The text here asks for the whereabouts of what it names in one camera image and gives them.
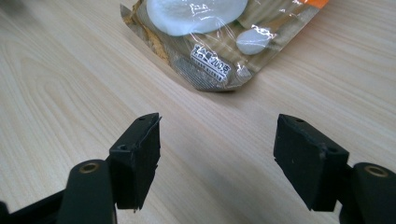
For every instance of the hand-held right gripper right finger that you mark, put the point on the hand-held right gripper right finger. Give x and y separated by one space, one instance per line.
311 165

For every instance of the clear brown food packet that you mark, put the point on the clear brown food packet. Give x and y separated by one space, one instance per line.
214 46

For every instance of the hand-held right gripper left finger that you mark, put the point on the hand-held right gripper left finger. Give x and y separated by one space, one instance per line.
134 161

